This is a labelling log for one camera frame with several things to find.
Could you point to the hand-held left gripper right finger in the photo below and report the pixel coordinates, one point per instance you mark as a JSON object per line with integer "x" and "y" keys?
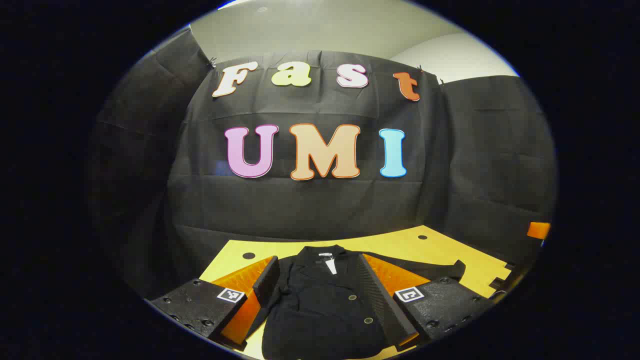
{"x": 375, "y": 295}

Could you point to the black backdrop cloth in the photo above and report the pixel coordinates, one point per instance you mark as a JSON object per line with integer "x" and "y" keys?
{"x": 310, "y": 210}

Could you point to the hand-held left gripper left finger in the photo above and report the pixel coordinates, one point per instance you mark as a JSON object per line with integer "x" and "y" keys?
{"x": 267, "y": 277}

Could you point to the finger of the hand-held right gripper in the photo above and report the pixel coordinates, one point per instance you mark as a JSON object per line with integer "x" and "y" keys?
{"x": 539, "y": 230}

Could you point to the black button jacket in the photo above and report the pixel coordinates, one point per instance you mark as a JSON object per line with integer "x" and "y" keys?
{"x": 320, "y": 310}

